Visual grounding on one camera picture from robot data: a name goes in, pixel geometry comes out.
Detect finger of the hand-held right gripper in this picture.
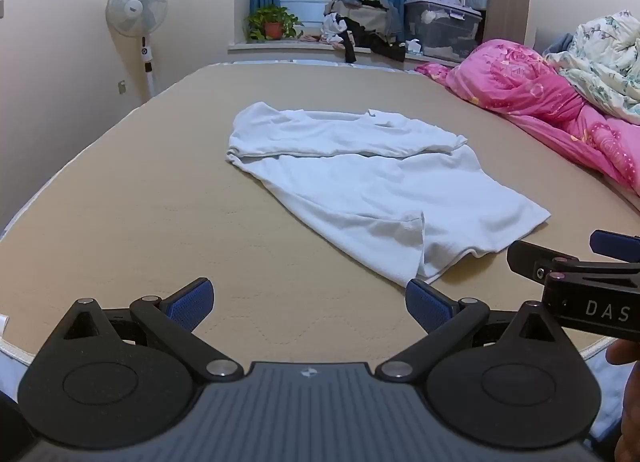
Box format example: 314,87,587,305
589,230,640,256
506,240,582,288

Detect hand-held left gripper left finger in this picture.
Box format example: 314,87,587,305
54,277,246,383

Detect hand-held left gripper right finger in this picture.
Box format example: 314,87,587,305
375,279,581,383

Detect white t-shirt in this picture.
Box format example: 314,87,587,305
226,102,552,288

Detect pile of dark clothes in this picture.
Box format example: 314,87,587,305
320,0,407,64

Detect person's right hand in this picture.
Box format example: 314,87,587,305
606,337,640,462

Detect tan bed mattress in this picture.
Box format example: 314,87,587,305
0,60,640,379

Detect pink floral quilt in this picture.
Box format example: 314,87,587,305
415,40,640,199

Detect white green floral quilt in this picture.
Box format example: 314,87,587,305
544,9,640,126

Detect grey blue pillow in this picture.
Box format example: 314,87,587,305
542,33,576,56

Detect white window sill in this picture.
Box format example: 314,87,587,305
227,38,466,67

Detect green potted plant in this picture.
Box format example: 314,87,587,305
243,4,304,42

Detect white standing fan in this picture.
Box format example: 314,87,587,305
105,0,170,103

